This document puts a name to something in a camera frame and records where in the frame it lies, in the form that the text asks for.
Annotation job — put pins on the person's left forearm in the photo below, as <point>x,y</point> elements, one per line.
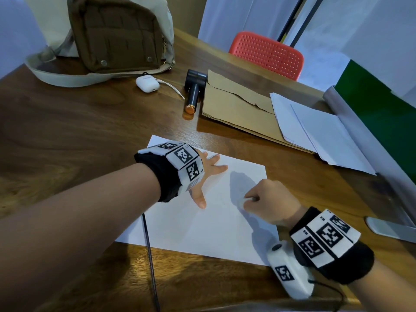
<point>71,230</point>

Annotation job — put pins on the person's left middle finger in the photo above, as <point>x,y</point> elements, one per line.
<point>213,159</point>

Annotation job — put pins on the white paper sheet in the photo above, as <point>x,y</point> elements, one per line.
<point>208,224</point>
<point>331,139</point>
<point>282,116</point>

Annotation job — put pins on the brown fabric pouch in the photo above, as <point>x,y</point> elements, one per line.
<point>117,32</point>

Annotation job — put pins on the cream canvas tote bag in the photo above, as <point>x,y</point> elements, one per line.
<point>55,35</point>

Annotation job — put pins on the left wristband with marker tiles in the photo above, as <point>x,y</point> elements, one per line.
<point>175,168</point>

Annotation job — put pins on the white earbuds case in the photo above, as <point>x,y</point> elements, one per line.
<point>147,83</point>

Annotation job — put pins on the person's left thumb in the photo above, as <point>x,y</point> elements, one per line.
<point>199,198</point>

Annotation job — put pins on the person's right fingers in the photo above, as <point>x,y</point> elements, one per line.
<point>251,202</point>

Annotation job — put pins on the black handheld tool orange tip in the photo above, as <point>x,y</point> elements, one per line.
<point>194,87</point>

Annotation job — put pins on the right wristband with marker tiles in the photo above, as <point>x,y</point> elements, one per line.
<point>331,243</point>

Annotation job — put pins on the green board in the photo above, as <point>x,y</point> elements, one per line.
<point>380,107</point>

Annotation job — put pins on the person's left hand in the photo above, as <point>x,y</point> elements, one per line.
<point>199,178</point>

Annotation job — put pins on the person's right hand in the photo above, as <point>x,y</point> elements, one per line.
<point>276,203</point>

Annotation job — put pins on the grey rolled paper sheet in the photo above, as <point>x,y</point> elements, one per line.
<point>364,139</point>

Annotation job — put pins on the brown paper envelope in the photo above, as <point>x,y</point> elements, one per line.
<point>237,110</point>

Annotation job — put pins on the black pole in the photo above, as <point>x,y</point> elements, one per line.
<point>307,21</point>
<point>290,19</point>

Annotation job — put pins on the white wrist camera with marker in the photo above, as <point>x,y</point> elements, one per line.
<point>289,272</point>

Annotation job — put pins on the person's right forearm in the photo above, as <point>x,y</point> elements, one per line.
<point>386,292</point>

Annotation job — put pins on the small white eraser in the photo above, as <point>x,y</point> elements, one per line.
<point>244,202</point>

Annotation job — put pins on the silver metal ruler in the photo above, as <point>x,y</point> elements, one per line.
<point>390,229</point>

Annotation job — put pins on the red perforated plastic chair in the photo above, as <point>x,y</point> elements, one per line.
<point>269,53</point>

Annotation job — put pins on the wristband with marker tiles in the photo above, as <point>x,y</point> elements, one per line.
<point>175,168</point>
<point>331,243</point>

